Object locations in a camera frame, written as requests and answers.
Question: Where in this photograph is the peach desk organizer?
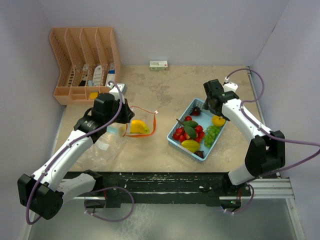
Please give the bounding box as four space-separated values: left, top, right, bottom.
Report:
49 26 122 106

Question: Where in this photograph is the yellow grey eraser block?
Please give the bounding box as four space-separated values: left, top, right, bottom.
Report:
89 92 99 100

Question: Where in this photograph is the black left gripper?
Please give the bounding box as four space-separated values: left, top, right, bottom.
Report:
104 97 134 126

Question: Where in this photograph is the yellow banana bunch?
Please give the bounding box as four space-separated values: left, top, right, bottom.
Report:
124 119 150 135

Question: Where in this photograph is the black grey scraper tool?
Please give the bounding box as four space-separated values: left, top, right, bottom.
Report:
78 64 88 87

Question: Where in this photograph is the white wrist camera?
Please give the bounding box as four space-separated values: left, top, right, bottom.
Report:
222 76 239 93
109 83 128 97

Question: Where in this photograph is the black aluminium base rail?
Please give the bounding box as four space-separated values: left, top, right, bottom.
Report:
57 171 295 208

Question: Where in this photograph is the clear blue-zipper bag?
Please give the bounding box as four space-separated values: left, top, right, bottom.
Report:
106 126 119 135

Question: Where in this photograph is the white blue boxed item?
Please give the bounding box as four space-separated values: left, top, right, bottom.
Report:
105 62 116 89

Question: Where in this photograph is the yellow mango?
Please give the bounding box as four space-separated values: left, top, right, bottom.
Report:
211 115 226 128

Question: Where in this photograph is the clear orange-zipper bag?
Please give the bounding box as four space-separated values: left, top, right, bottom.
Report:
75 106 159 172

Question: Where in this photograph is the dark purple plum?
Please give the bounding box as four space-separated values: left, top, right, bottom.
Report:
194 150 205 159

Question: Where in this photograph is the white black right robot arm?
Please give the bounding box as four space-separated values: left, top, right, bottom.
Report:
203 79 285 196

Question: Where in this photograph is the green grape bunch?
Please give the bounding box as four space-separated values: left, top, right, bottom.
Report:
204 125 222 148

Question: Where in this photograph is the yellow star fruit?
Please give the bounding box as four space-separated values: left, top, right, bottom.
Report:
181 139 201 153

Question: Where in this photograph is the green white small box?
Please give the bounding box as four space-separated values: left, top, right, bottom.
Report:
149 60 168 71

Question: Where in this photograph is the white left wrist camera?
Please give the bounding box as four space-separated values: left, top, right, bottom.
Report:
109 83 128 97

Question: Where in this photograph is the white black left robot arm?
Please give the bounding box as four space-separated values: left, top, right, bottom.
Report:
17 93 134 225

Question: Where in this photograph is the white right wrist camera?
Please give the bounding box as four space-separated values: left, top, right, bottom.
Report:
222 76 239 93

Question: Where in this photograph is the white striped card pack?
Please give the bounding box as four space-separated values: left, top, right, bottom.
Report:
92 65 103 86

